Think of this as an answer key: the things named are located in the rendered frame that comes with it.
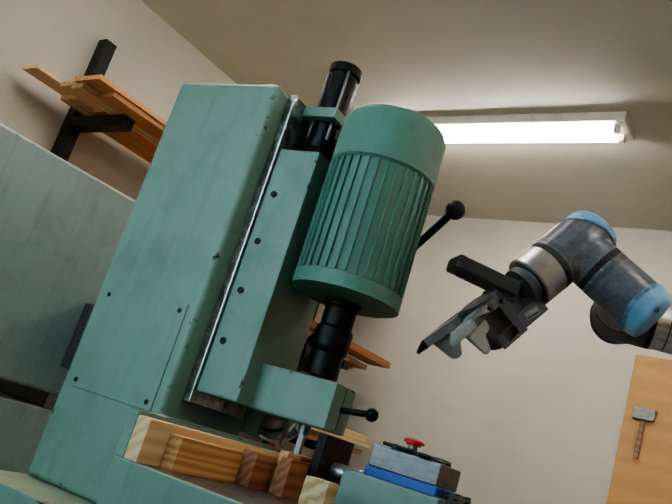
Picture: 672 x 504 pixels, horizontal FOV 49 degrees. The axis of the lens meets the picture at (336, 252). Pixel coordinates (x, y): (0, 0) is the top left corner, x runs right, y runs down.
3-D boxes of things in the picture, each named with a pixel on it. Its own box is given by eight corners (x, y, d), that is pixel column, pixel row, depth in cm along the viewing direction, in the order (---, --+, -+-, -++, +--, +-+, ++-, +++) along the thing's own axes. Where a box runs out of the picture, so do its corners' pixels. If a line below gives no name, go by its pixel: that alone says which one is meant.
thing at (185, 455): (171, 471, 83) (183, 437, 84) (158, 466, 84) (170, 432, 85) (378, 509, 135) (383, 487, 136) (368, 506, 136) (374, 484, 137)
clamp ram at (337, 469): (347, 514, 95) (366, 445, 97) (299, 497, 99) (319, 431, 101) (373, 518, 102) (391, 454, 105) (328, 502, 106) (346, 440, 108)
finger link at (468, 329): (484, 364, 106) (504, 336, 113) (460, 331, 106) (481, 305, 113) (468, 372, 107) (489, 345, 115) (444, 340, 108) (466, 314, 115)
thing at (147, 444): (135, 462, 81) (151, 418, 82) (122, 457, 82) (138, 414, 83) (354, 503, 131) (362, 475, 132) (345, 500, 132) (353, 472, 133)
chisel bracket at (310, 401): (320, 440, 104) (338, 382, 106) (242, 415, 111) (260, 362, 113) (342, 447, 110) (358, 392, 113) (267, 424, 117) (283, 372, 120)
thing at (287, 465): (280, 497, 94) (292, 459, 96) (270, 493, 95) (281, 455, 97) (335, 507, 108) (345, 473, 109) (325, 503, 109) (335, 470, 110)
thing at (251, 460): (247, 488, 93) (258, 453, 94) (233, 483, 94) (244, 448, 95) (325, 502, 112) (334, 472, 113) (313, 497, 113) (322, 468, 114)
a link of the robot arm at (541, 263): (542, 241, 117) (515, 252, 127) (521, 258, 116) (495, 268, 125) (576, 286, 117) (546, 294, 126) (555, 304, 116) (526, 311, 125)
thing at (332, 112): (325, 143, 123) (354, 56, 127) (286, 140, 127) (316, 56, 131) (345, 165, 130) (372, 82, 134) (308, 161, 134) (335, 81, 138)
